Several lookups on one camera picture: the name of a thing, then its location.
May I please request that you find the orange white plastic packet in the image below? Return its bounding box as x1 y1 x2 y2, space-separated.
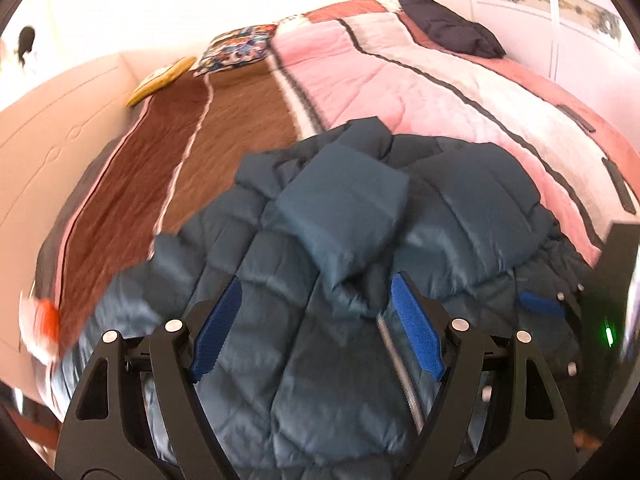
18 295 60 366

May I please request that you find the beige bed headboard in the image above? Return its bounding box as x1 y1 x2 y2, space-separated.
0 53 139 401

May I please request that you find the colourful cartoon pillow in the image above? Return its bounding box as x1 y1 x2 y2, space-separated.
193 24 278 76

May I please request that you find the pink brown striped blanket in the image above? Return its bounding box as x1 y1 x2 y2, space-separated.
25 0 639 358

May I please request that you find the teal quilted puffer jacket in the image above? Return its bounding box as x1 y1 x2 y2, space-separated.
52 118 589 479

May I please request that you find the dark navy folded jacket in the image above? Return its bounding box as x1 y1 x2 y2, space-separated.
398 0 506 58

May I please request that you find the white patterned wardrobe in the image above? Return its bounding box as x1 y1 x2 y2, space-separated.
471 0 639 143

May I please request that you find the yellow pillow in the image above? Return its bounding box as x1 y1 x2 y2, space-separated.
126 56 196 107

